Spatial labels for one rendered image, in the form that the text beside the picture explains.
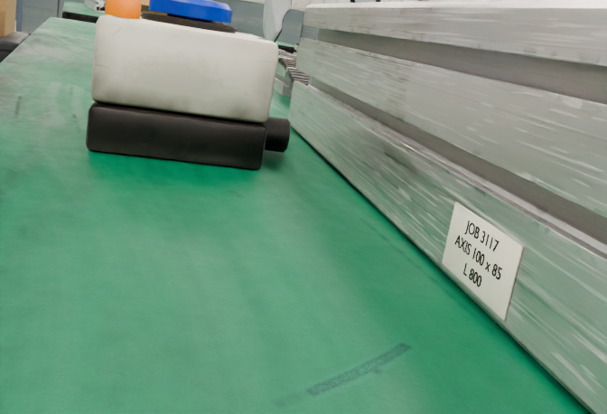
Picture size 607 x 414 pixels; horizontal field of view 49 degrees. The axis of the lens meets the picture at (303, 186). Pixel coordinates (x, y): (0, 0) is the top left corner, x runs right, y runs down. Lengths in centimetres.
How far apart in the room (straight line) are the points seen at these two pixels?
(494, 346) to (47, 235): 12
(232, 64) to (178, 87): 3
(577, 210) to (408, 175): 8
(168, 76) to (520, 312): 19
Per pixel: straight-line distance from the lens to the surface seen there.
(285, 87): 67
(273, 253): 20
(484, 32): 21
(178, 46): 30
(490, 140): 19
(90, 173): 27
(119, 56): 30
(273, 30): 64
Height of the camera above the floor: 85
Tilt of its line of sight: 13 degrees down
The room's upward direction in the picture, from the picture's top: 9 degrees clockwise
